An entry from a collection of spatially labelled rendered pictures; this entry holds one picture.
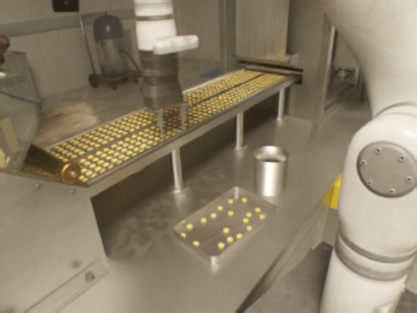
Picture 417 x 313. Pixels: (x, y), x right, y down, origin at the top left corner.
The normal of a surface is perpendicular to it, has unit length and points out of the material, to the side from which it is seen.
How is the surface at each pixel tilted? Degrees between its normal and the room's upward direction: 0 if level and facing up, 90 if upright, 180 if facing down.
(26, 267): 90
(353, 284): 90
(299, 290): 0
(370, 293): 90
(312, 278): 0
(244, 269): 0
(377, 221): 91
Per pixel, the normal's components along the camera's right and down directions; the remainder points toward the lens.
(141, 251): -0.04, -0.88
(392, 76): -0.51, 0.69
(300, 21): -0.61, 0.40
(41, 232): 0.79, 0.27
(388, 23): -0.15, 0.74
